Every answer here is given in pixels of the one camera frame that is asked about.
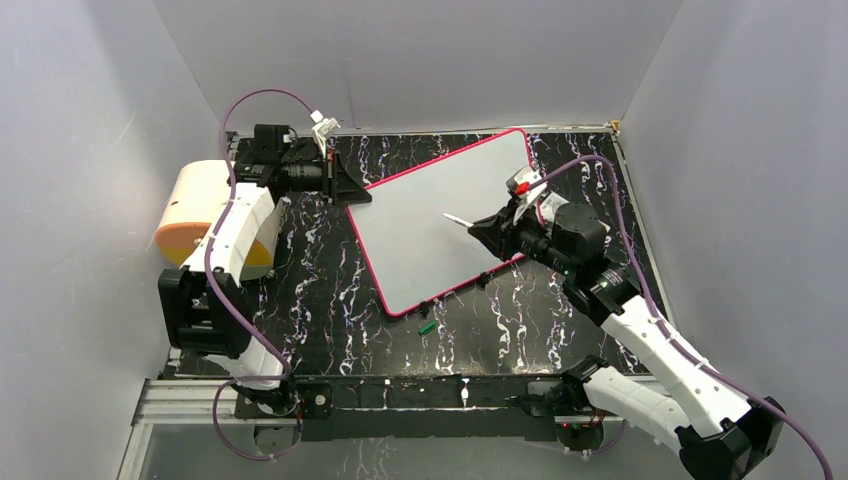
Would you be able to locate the beige cylindrical drum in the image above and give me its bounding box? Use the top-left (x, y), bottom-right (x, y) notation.
top-left (154, 159), bottom-right (283, 280)

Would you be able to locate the green marker cap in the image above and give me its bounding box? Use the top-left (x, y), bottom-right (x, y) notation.
top-left (418, 321), bottom-right (438, 336)

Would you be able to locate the black whiteboard clip right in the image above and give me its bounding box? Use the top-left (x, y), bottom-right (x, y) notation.
top-left (475, 272), bottom-right (491, 289)

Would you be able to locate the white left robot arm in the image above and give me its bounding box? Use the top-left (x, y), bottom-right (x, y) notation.
top-left (154, 118), bottom-right (372, 416)

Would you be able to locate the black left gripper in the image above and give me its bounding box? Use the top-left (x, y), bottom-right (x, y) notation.
top-left (283, 151), bottom-right (374, 207)

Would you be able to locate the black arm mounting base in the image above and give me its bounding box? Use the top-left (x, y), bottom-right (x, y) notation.
top-left (235, 374), bottom-right (609, 451)

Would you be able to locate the pink framed whiteboard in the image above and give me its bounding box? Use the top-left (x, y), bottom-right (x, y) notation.
top-left (347, 128), bottom-right (532, 317)

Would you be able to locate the white printed plastic package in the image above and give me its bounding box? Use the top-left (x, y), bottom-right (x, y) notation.
top-left (539, 192), bottom-right (569, 222)

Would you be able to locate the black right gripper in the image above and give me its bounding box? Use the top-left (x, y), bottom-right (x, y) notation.
top-left (467, 199), bottom-right (576, 278)

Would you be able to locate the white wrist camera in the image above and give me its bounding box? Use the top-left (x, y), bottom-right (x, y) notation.
top-left (506, 166), bottom-right (547, 225)
top-left (310, 109), bottom-right (340, 157)

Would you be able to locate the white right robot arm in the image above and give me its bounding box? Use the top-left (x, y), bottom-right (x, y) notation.
top-left (467, 201), bottom-right (784, 479)

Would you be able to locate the black whiteboard clip left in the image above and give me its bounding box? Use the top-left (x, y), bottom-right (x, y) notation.
top-left (417, 301), bottom-right (430, 318)

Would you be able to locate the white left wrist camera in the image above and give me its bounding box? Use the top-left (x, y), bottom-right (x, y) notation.
top-left (310, 109), bottom-right (340, 157)

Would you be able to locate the green white marker pen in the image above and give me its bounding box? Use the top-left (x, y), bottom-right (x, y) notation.
top-left (442, 213), bottom-right (473, 228)

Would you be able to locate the black whiteboard clip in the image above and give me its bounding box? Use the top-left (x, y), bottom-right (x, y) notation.
top-left (417, 301), bottom-right (430, 318)
top-left (475, 272), bottom-right (491, 289)

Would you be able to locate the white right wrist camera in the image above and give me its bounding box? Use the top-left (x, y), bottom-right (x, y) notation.
top-left (506, 166), bottom-right (547, 225)

